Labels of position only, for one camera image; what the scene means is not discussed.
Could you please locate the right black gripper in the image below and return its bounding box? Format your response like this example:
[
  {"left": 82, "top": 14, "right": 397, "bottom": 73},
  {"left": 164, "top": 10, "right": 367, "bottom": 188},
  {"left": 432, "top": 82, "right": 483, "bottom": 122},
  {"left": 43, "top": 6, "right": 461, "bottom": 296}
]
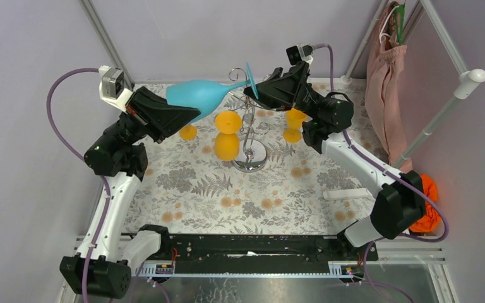
[{"left": 242, "top": 61, "right": 325, "bottom": 122}]

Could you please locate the orange wine glass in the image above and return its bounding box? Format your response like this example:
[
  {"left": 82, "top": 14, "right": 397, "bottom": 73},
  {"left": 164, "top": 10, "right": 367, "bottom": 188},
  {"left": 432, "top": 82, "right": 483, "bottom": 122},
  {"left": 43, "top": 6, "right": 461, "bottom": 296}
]
[
  {"left": 213, "top": 111, "right": 242, "bottom": 161},
  {"left": 179, "top": 124, "right": 198, "bottom": 141},
  {"left": 283, "top": 108, "right": 308, "bottom": 143}
]

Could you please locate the orange wine glass back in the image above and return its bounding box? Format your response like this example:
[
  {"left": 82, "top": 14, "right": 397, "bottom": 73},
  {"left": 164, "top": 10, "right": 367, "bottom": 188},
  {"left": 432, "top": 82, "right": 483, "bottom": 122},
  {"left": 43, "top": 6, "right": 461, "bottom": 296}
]
[{"left": 179, "top": 124, "right": 198, "bottom": 141}]

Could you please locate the blue wine glass front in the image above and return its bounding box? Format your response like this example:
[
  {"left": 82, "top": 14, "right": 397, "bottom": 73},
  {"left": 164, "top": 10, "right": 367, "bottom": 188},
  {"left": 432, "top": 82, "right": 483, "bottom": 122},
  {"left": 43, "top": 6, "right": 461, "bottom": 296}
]
[{"left": 166, "top": 62, "right": 259, "bottom": 124}]

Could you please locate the orange wine glass front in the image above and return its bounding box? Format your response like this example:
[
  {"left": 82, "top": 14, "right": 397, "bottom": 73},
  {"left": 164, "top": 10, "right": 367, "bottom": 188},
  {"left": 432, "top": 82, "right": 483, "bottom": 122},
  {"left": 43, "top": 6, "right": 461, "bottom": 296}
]
[{"left": 213, "top": 111, "right": 242, "bottom": 161}]

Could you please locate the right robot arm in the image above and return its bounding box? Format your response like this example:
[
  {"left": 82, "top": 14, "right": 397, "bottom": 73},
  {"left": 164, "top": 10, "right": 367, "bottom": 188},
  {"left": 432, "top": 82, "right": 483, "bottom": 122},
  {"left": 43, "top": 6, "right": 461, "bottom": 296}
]
[{"left": 244, "top": 61, "right": 426, "bottom": 260}]

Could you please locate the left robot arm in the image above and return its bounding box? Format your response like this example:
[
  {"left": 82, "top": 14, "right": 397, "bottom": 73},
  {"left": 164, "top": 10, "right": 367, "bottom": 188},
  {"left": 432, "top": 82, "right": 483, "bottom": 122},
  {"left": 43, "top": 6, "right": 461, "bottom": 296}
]
[{"left": 60, "top": 81, "right": 224, "bottom": 301}]

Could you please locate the chrome wine glass rack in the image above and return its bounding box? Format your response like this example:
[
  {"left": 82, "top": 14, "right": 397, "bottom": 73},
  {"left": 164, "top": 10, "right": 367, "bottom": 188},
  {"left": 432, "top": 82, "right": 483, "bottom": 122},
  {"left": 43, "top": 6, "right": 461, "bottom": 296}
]
[{"left": 229, "top": 90, "right": 271, "bottom": 173}]

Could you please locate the floral tablecloth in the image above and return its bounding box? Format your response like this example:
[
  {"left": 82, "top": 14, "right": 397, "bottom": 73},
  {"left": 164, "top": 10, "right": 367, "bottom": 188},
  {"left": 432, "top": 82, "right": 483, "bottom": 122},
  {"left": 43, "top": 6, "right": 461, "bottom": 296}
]
[{"left": 121, "top": 81, "right": 390, "bottom": 236}]

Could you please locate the pink hanging cloth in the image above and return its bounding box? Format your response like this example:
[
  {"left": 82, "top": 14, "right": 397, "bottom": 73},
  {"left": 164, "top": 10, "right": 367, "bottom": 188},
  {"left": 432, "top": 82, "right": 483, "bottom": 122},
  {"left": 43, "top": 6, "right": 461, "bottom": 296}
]
[{"left": 365, "top": 1, "right": 407, "bottom": 165}]

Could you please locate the white pipe on table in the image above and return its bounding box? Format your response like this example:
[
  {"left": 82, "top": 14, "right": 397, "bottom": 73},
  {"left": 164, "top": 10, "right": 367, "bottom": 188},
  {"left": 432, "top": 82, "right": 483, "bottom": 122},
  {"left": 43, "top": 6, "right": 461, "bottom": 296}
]
[{"left": 323, "top": 188, "right": 373, "bottom": 201}]

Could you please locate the orange cloth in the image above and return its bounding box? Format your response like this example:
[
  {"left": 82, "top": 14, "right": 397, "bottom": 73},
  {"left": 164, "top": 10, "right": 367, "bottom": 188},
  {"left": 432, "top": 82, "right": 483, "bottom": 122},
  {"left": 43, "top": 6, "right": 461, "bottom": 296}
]
[{"left": 409, "top": 174, "right": 441, "bottom": 234}]

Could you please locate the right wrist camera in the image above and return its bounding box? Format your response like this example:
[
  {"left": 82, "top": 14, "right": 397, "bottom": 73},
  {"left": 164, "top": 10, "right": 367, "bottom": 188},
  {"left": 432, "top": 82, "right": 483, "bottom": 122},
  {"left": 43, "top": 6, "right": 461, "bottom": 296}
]
[{"left": 285, "top": 44, "right": 313, "bottom": 66}]

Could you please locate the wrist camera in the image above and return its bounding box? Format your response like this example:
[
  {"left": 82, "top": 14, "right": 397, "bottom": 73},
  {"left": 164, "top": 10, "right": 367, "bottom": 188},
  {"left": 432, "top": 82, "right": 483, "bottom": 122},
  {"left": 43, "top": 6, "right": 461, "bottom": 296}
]
[
  {"left": 98, "top": 65, "right": 133, "bottom": 112},
  {"left": 285, "top": 44, "right": 313, "bottom": 66}
]

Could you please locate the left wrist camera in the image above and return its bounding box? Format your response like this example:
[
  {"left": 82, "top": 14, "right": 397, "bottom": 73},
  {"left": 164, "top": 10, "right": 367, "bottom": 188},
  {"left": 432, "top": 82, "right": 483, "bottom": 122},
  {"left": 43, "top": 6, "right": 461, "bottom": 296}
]
[{"left": 98, "top": 65, "right": 133, "bottom": 112}]

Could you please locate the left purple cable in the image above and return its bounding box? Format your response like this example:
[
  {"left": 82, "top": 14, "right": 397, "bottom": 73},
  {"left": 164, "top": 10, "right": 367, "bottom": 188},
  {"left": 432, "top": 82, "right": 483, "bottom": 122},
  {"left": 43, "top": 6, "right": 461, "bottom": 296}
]
[{"left": 46, "top": 68, "right": 172, "bottom": 303}]

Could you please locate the purple cable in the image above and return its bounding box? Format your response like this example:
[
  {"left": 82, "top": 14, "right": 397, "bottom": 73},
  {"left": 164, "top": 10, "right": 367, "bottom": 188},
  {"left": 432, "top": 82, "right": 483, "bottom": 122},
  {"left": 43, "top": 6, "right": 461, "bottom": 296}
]
[
  {"left": 46, "top": 68, "right": 172, "bottom": 303},
  {"left": 311, "top": 43, "right": 450, "bottom": 303}
]

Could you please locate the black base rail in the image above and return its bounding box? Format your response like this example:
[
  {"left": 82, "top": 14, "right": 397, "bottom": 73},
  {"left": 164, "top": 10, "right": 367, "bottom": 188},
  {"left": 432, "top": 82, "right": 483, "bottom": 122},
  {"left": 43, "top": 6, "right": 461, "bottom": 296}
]
[{"left": 144, "top": 234, "right": 378, "bottom": 277}]

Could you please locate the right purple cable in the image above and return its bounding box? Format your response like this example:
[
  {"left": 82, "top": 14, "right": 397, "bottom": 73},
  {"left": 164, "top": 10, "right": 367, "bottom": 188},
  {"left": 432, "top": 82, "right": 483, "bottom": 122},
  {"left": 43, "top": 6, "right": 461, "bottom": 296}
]
[{"left": 311, "top": 43, "right": 450, "bottom": 303}]

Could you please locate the white pipe frame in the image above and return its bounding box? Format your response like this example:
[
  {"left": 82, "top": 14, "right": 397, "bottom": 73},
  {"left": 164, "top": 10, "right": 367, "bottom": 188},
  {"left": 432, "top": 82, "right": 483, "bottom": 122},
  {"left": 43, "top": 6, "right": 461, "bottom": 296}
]
[{"left": 340, "top": 0, "right": 485, "bottom": 168}]

